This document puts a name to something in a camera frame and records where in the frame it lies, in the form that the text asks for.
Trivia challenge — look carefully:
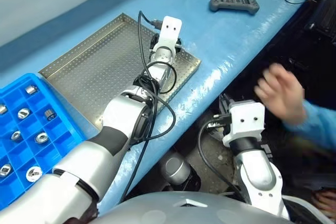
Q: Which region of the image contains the dark grey handheld controller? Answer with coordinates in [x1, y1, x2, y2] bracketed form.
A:
[209, 0, 260, 16]

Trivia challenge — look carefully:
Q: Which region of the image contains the grey rounded cylinder shape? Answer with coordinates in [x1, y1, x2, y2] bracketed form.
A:
[159, 152, 202, 190]

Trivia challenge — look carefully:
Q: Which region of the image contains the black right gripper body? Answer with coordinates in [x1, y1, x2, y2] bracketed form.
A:
[219, 94, 237, 137]

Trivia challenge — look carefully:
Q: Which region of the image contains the blue plastic table cover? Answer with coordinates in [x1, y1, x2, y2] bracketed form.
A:
[0, 0, 322, 209]

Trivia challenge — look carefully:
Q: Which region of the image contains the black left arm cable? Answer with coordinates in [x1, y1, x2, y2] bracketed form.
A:
[119, 10, 178, 204]

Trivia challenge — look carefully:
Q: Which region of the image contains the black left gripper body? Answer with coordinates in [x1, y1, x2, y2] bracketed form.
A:
[149, 33, 184, 52]

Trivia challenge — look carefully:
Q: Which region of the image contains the metal nut in bin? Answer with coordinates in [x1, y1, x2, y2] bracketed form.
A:
[17, 108, 31, 120]
[10, 130, 23, 143]

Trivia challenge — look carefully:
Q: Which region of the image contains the blue compartment tray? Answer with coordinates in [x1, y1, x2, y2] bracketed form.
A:
[0, 73, 89, 206]

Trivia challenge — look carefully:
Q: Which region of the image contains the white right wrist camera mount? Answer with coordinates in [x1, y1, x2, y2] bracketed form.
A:
[222, 100, 265, 146]

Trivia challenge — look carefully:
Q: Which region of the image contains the perforated metal tray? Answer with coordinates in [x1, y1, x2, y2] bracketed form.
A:
[38, 13, 202, 132]

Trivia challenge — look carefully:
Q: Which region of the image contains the grey robot torso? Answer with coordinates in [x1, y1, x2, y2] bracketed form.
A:
[94, 191, 292, 224]

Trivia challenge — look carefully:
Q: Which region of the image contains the person's bare hand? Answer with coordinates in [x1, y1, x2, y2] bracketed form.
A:
[254, 62, 307, 126]

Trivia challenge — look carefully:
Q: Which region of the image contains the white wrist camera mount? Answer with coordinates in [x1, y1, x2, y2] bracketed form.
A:
[222, 100, 265, 146]
[153, 16, 183, 55]

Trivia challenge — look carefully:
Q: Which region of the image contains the black equipment case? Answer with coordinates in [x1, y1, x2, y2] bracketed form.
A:
[304, 0, 336, 45]

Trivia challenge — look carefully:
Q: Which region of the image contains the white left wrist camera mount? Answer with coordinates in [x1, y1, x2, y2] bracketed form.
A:
[153, 16, 183, 55]

